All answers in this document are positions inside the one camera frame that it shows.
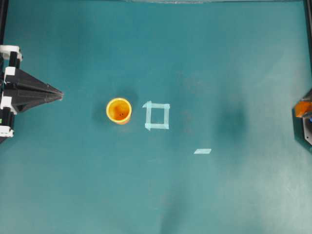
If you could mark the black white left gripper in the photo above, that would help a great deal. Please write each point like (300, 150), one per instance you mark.
(11, 80)

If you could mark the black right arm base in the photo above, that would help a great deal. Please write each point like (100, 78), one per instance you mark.
(302, 120)

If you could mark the orange plastic cup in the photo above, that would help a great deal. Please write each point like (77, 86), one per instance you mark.
(119, 110)

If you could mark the tape square marker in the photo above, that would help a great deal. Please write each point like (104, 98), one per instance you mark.
(157, 115)

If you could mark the small tape strip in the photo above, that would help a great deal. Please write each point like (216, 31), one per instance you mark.
(202, 151)

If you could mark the dark green table mat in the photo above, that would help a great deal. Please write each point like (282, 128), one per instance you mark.
(175, 119)

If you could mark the black aluminium frame rail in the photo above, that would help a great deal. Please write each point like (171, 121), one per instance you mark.
(3, 16)

